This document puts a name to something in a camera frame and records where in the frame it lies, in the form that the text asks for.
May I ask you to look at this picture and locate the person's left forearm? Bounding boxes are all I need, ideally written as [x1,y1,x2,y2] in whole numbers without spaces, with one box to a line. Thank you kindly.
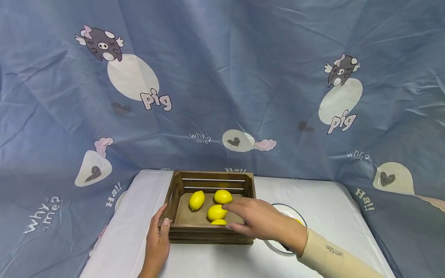
[138,264,166,278]

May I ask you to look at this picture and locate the person's right forearm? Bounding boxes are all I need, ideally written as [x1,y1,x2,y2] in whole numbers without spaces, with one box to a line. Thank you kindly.
[296,228,385,278]

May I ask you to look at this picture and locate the person's left hand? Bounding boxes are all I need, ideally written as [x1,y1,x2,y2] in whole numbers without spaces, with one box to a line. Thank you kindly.
[144,203,172,267]

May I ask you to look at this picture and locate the person's right hand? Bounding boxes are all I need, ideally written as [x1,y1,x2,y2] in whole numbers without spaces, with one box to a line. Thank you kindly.
[222,198,309,256]

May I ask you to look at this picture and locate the brown wooden crate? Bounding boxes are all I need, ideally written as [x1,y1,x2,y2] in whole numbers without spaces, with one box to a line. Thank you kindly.
[158,171,257,245]

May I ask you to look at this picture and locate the clear glass bowl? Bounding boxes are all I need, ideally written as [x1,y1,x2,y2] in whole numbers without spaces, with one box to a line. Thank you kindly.
[264,203,309,256]

